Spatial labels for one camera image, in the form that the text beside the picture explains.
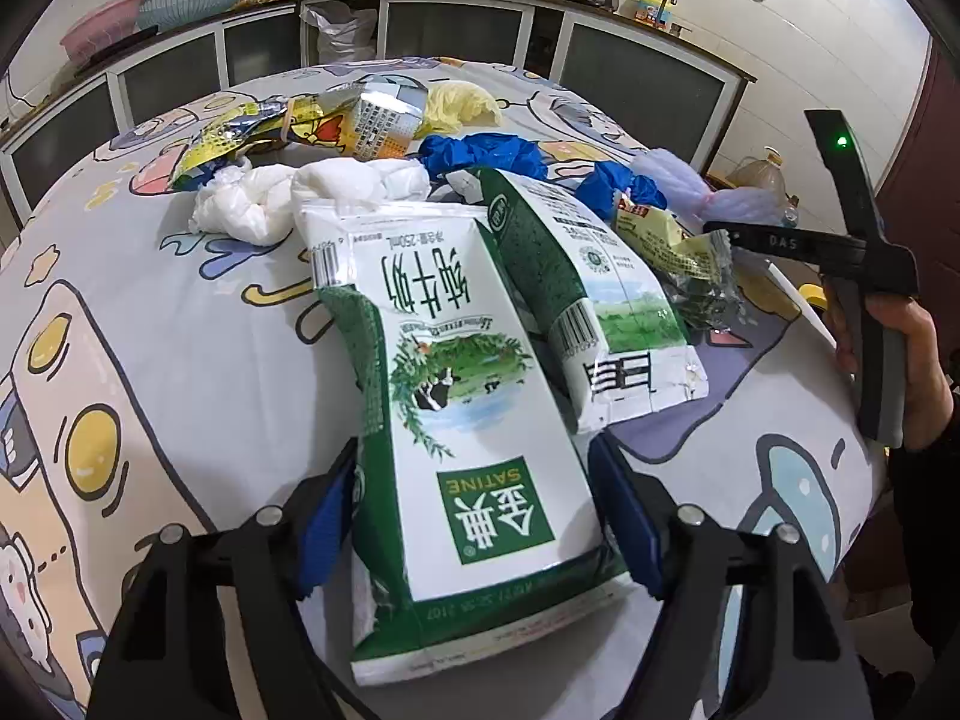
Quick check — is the white glass-door kitchen cabinet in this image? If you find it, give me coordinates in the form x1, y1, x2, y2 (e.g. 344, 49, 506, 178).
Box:
0, 0, 755, 218

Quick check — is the person's right forearm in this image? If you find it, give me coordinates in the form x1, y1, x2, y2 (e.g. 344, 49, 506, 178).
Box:
889, 382, 960, 653

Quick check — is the pale yellow plastic bag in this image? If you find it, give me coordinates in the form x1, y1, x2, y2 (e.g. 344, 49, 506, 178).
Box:
424, 82, 503, 132

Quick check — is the blue crumpled bag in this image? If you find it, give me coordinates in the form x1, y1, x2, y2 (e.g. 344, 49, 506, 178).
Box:
416, 131, 552, 181

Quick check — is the yellow cooking oil jug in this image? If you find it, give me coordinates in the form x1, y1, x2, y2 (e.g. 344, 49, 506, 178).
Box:
726, 150, 788, 215

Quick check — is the pale purple plastic bag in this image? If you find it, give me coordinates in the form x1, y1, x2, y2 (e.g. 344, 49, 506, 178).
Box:
630, 148, 785, 226

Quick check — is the blue plastic basket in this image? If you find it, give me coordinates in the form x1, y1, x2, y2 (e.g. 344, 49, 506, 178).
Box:
137, 0, 248, 32

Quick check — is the pink plastic basin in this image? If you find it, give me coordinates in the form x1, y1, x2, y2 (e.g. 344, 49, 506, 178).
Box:
60, 0, 147, 61

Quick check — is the yellow green snack wrapper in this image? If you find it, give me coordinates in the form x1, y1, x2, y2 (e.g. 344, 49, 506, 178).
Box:
611, 191, 747, 331

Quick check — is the cartoon printed tablecloth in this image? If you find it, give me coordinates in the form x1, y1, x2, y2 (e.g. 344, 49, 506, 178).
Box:
0, 56, 893, 720

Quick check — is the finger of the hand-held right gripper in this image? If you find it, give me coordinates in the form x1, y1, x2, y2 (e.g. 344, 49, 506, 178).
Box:
701, 220, 826, 265

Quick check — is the yellow foil snack packet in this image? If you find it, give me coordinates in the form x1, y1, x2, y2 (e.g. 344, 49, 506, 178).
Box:
166, 97, 301, 192

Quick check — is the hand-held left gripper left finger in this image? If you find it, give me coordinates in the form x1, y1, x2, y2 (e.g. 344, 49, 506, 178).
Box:
86, 435, 361, 720

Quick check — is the silver foil wrapper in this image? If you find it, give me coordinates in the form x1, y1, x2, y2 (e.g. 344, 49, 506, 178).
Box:
345, 77, 430, 164

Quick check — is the person's right hand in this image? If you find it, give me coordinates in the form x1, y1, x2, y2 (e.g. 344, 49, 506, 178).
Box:
825, 277, 957, 451

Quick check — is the white woven sack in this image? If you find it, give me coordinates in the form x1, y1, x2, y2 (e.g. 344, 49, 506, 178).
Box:
307, 4, 380, 62

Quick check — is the green white milk carton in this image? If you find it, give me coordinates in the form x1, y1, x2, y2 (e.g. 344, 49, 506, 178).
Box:
295, 199, 638, 687
480, 167, 710, 434

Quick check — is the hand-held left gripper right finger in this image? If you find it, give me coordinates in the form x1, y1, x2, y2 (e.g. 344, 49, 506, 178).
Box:
587, 435, 875, 720

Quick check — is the yellow red printed packet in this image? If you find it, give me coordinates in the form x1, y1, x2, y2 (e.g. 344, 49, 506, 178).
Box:
285, 86, 368, 158

